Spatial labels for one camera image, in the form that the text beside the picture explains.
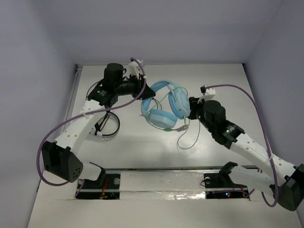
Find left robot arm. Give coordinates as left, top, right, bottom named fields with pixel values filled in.
left=36, top=58, right=155, bottom=187

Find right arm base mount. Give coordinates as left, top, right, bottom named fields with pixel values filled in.
left=200, top=162, right=250, bottom=199

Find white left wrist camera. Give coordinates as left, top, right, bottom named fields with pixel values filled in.
left=128, top=59, right=145, bottom=78

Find green headphone cable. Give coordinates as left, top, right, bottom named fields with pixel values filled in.
left=152, top=86, right=202, bottom=150

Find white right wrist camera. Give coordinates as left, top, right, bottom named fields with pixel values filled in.
left=197, top=85, right=216, bottom=104

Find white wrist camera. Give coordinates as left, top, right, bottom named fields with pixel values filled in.
left=197, top=85, right=216, bottom=104
left=128, top=59, right=145, bottom=78

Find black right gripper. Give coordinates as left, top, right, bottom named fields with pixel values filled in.
left=181, top=95, right=214, bottom=133

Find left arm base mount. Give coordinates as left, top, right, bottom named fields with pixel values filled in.
left=76, top=168, right=121, bottom=200

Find black and white headphones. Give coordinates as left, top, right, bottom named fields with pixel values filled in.
left=90, top=111, right=121, bottom=141

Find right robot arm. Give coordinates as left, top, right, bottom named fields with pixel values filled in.
left=189, top=97, right=304, bottom=211

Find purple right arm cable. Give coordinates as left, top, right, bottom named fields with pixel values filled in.
left=206, top=84, right=280, bottom=207

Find light blue headphones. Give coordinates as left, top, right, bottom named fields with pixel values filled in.
left=141, top=80, right=190, bottom=129

